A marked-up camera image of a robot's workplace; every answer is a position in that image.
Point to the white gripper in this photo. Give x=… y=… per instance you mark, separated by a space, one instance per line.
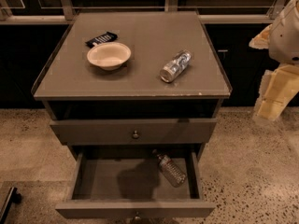
x=286 y=36

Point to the clear plastic water bottle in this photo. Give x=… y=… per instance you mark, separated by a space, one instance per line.
x=175 y=176

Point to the grey top drawer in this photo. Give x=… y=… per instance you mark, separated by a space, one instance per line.
x=79 y=132

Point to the grey wooden drawer cabinet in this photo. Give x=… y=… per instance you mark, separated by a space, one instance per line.
x=72 y=88

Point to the open grey middle drawer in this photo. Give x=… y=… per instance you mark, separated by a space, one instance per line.
x=109 y=186

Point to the silver blue drink can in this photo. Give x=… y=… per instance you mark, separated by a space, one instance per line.
x=176 y=66

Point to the round metal top knob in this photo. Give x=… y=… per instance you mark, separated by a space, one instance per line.
x=135 y=134

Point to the white paper bowl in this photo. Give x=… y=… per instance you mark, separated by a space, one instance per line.
x=109 y=56

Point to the dark blue snack packet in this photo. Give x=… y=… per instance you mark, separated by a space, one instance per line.
x=104 y=38

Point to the black object at floor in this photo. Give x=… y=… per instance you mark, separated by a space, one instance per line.
x=13 y=196

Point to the metal railing frame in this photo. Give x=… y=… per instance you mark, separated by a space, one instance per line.
x=209 y=11

